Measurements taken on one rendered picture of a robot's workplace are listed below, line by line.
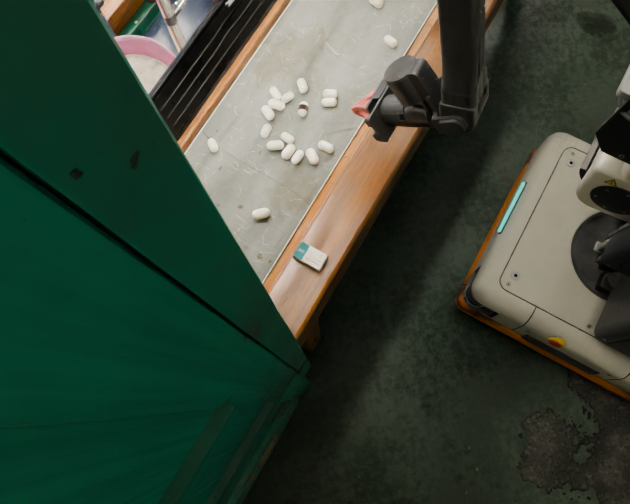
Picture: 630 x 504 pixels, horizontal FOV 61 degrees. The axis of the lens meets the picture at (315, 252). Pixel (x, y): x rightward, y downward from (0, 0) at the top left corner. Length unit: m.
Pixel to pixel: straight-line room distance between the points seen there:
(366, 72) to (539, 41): 1.20
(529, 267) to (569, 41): 1.05
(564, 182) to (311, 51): 0.89
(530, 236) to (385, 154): 0.68
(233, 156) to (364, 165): 0.28
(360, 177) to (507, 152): 1.05
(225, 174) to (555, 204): 1.01
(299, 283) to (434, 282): 0.89
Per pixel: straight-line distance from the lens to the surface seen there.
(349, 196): 1.11
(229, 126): 1.23
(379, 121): 1.01
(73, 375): 0.18
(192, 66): 0.88
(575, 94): 2.30
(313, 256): 1.05
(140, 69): 1.36
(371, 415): 1.81
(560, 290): 1.69
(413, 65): 0.91
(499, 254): 1.66
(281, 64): 1.29
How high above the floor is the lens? 1.80
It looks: 75 degrees down
